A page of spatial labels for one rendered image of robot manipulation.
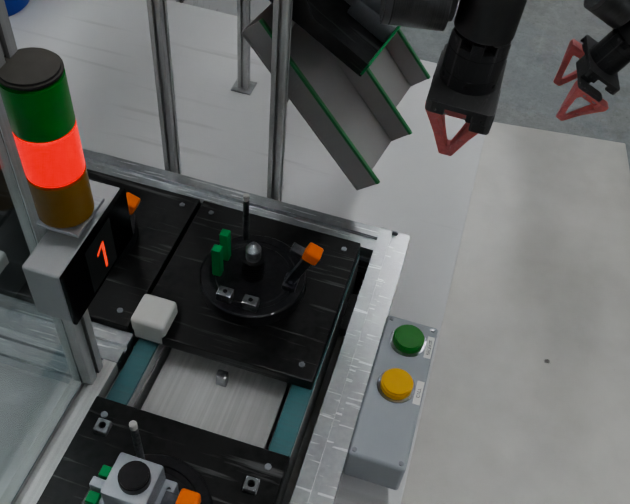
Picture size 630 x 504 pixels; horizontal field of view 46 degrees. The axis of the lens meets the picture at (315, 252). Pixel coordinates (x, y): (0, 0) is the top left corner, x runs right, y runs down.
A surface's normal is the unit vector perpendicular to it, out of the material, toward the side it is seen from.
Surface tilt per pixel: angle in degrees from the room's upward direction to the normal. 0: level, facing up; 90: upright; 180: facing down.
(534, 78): 0
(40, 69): 0
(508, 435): 0
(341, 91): 45
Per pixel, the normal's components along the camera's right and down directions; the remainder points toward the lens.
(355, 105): 0.68, -0.18
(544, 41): 0.07, -0.64
